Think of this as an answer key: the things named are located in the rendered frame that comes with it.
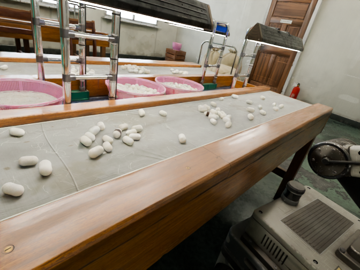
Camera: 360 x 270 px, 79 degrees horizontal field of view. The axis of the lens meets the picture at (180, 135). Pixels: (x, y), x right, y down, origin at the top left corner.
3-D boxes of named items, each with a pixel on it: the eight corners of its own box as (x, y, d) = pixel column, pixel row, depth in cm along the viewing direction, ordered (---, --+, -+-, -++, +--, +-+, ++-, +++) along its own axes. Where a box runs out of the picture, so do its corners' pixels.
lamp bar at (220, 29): (229, 36, 169) (232, 26, 166) (172, 24, 126) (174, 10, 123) (221, 35, 174) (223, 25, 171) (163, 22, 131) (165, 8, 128)
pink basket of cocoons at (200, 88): (209, 105, 122) (214, 89, 118) (176, 111, 104) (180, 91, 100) (177, 90, 138) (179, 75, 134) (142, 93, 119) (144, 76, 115)
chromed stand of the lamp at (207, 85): (216, 89, 163) (233, 23, 144) (199, 90, 149) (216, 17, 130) (197, 81, 174) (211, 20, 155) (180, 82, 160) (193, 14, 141)
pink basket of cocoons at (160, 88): (172, 106, 109) (175, 88, 105) (143, 121, 86) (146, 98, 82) (127, 91, 116) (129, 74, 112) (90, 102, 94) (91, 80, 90)
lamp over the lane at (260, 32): (302, 51, 137) (308, 39, 134) (260, 42, 94) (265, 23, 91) (290, 49, 142) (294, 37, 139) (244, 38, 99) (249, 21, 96)
